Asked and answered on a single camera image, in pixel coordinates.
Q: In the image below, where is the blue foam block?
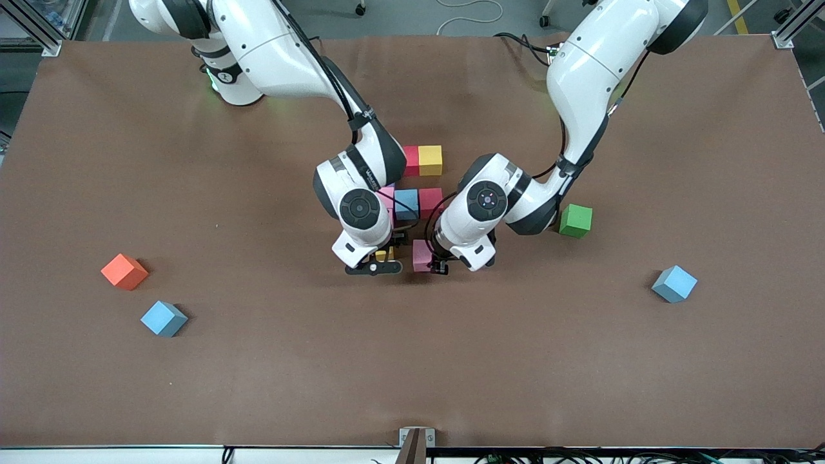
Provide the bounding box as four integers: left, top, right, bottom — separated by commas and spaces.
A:
140, 300, 189, 338
651, 265, 699, 304
394, 189, 420, 221

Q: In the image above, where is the green foam block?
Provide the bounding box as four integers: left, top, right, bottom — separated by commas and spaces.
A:
559, 204, 594, 239

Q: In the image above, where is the brown paper table cover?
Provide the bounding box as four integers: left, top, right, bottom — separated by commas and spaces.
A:
0, 32, 825, 449

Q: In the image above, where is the orange foam block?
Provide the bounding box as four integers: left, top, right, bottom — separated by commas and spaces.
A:
101, 253, 150, 291

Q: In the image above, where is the black camera cable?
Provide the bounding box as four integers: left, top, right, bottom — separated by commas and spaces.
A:
423, 192, 460, 249

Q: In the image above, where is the metal table bracket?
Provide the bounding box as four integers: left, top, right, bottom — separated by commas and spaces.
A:
399, 427, 436, 464

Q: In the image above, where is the black arm base cable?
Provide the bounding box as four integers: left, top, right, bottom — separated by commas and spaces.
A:
493, 31, 561, 65

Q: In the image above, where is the white floor cable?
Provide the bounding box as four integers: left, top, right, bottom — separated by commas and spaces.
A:
435, 0, 505, 37

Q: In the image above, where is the aluminium frame post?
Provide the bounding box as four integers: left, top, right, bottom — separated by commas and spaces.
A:
770, 0, 825, 50
0, 0, 97, 57

